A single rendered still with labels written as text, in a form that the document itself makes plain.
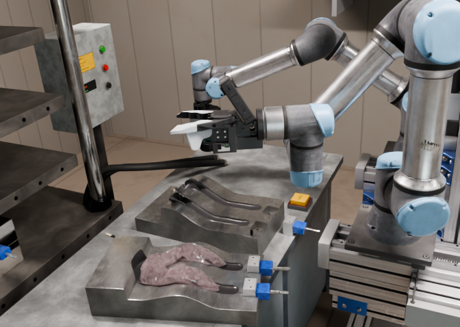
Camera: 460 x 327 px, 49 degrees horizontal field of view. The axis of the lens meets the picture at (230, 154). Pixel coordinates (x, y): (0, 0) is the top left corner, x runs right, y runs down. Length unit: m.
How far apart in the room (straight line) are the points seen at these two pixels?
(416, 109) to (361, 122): 2.78
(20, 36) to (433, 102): 1.35
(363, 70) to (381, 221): 0.43
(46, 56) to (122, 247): 0.88
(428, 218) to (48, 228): 1.45
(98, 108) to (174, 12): 2.13
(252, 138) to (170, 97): 3.42
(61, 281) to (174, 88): 2.90
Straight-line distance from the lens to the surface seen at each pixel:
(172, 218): 1.82
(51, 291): 1.77
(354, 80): 1.22
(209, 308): 1.49
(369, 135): 3.95
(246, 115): 1.08
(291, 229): 1.83
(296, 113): 1.09
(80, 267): 1.84
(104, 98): 2.28
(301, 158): 1.13
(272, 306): 1.94
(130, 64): 4.64
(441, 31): 1.07
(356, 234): 1.45
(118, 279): 1.56
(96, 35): 2.22
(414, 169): 1.20
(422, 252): 1.42
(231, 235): 1.72
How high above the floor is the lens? 1.86
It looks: 25 degrees down
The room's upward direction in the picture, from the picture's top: 4 degrees counter-clockwise
